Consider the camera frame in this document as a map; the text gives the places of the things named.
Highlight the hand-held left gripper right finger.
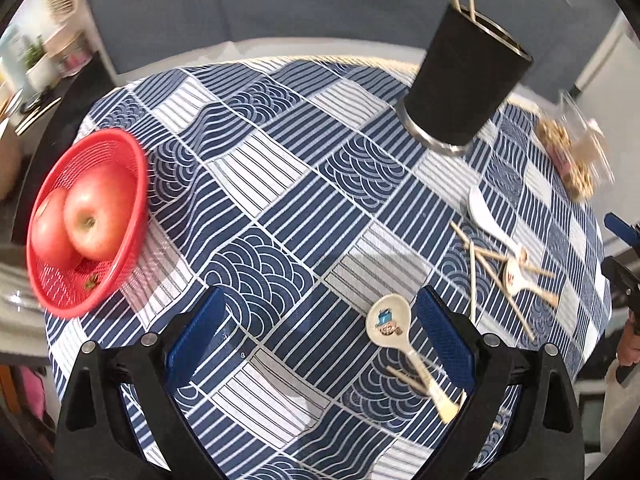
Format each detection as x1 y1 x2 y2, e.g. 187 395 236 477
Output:
415 285 586 480

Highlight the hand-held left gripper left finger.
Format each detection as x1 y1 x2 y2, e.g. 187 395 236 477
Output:
54 287 231 480

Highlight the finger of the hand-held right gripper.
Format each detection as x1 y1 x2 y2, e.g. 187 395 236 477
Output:
602 256 640 301
604 214 640 256

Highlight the cartoon print ceramic spoon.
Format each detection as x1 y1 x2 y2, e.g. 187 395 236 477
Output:
366 295 462 423

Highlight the small printed ceramic spoon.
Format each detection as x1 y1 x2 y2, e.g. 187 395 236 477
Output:
502 259 560 308

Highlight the white ceramic spoon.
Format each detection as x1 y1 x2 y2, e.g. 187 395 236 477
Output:
467 185 530 263

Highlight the black utensil holder cup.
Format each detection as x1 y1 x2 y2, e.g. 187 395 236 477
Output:
397 2 533 156

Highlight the clear bag of cookies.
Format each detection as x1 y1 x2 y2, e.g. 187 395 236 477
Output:
535 90 616 201

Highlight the person's white clothing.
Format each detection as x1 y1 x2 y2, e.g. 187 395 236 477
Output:
597 355 633 456

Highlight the red plastic basket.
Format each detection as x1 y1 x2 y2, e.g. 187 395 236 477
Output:
26 128 149 318

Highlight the large red apple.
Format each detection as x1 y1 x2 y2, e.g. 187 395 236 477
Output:
63 164 137 262

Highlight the blue white patterned tablecloth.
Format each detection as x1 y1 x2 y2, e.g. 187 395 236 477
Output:
44 52 613 480

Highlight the pink cloth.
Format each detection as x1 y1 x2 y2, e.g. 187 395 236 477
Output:
17 365 51 426

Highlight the cardboard box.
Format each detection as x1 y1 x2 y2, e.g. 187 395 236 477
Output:
0 120 23 201

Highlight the pink container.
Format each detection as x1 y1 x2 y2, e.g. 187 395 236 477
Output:
57 35 93 78

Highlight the small potted plant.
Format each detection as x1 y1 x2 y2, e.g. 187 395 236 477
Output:
22 35 56 93

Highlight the blue grey sofa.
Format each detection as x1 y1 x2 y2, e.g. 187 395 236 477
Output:
77 0 621 91

